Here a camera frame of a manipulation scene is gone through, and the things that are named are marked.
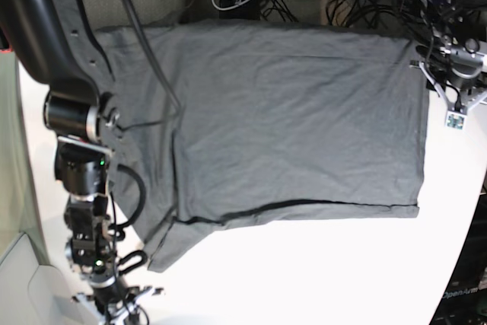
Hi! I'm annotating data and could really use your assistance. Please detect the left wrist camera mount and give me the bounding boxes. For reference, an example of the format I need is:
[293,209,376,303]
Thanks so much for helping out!
[409,60,486,131]

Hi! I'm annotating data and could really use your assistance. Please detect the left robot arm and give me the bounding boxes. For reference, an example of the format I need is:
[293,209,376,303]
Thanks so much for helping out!
[391,0,486,114]

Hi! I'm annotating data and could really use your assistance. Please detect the grey t-shirt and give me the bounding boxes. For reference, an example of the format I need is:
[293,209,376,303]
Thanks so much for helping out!
[97,21,429,272]

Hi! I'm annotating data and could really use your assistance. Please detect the red clamp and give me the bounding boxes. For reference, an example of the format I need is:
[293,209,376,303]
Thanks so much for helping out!
[0,31,12,53]

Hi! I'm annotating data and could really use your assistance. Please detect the white bin corner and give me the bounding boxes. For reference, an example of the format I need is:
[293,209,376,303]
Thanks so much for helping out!
[1,234,83,324]

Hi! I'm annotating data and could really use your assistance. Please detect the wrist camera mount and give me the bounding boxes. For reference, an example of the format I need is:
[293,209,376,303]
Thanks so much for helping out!
[409,60,486,131]
[72,286,165,324]

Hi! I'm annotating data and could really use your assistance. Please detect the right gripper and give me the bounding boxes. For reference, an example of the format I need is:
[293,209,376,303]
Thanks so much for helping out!
[91,282,152,324]

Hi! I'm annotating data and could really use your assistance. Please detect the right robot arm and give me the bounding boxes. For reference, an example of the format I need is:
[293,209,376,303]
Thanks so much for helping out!
[1,0,156,324]

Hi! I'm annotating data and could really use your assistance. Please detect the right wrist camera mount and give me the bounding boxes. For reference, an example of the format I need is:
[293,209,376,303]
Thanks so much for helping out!
[72,286,165,324]

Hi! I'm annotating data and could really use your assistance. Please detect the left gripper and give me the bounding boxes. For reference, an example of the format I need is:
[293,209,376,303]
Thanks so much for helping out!
[441,71,486,104]

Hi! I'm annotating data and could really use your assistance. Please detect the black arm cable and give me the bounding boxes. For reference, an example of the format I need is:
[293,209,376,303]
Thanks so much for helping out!
[113,164,148,234]

